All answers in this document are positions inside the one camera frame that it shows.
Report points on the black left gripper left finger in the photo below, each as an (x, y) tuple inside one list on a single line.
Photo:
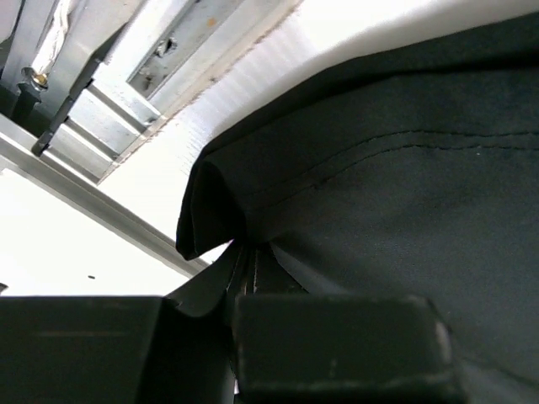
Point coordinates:
[(122, 349)]

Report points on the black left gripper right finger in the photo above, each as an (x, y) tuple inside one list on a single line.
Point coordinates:
[(295, 347)]

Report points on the aluminium table frame rail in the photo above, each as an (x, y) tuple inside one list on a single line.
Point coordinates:
[(85, 84)]

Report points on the black trousers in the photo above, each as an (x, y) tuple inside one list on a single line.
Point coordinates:
[(411, 171)]

